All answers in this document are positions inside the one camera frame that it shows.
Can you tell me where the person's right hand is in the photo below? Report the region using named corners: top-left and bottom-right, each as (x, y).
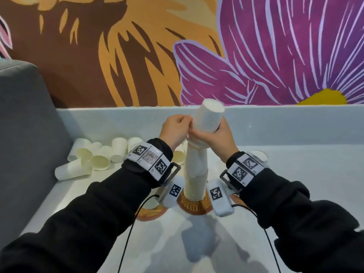
top-left (187, 116), bottom-right (239, 164)

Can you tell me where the person's left hand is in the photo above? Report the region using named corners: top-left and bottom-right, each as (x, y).
top-left (158, 114), bottom-right (193, 152)

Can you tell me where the round woven coaster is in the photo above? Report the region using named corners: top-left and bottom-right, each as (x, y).
top-left (229, 193), bottom-right (246, 208)
top-left (177, 190), bottom-right (214, 216)
top-left (136, 200), bottom-right (168, 222)

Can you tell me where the pile of paper cups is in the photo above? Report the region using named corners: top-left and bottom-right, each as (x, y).
top-left (54, 136), bottom-right (188, 181)

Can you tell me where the person's right forearm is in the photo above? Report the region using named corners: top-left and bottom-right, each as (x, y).
top-left (226, 151), bottom-right (364, 273)

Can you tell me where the person's left forearm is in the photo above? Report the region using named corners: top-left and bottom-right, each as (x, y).
top-left (0, 138), bottom-right (174, 273)

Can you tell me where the white marker wristband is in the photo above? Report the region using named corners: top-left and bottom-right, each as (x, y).
top-left (220, 152), bottom-right (269, 194)
top-left (125, 142), bottom-right (181, 187)

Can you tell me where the grey sofa cushion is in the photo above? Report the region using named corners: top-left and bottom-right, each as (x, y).
top-left (0, 59), bottom-right (73, 248)

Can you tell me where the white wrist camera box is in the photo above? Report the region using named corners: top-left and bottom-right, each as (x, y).
top-left (207, 178), bottom-right (235, 218)
top-left (158, 176), bottom-right (185, 209)

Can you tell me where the black cable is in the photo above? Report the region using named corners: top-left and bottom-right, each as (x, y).
top-left (118, 194), bottom-right (160, 273)
top-left (232, 204), bottom-right (282, 273)

